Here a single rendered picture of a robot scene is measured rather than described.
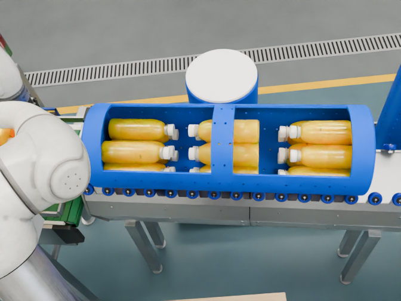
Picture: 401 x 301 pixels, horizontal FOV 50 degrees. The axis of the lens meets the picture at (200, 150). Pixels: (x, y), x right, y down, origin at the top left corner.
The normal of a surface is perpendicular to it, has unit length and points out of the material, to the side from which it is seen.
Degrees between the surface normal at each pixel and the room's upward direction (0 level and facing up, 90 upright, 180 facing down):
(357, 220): 71
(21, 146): 15
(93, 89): 0
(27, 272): 55
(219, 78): 0
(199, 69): 0
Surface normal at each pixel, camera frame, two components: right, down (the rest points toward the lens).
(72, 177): 0.66, 0.32
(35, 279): 0.71, -0.08
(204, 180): -0.11, 0.71
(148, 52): -0.10, -0.54
